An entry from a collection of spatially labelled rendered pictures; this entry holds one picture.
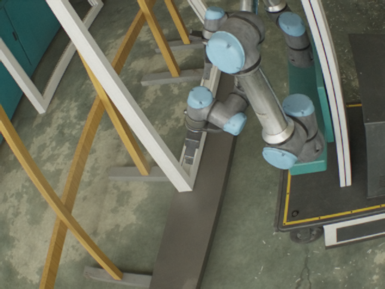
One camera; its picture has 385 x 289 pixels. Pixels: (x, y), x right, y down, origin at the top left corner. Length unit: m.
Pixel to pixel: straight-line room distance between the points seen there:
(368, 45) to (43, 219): 2.21
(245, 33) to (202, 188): 1.48
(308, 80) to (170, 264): 1.10
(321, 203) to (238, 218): 0.61
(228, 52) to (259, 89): 0.17
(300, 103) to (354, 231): 0.79
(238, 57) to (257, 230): 1.37
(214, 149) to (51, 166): 1.08
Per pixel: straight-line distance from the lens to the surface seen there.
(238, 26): 1.64
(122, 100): 2.59
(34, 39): 4.49
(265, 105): 1.74
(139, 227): 3.04
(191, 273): 2.71
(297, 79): 2.36
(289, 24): 2.29
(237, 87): 1.98
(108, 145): 3.49
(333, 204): 2.41
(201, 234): 2.82
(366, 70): 2.19
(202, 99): 1.93
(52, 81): 4.16
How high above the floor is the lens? 2.32
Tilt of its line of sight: 45 degrees down
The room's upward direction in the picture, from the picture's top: 25 degrees counter-clockwise
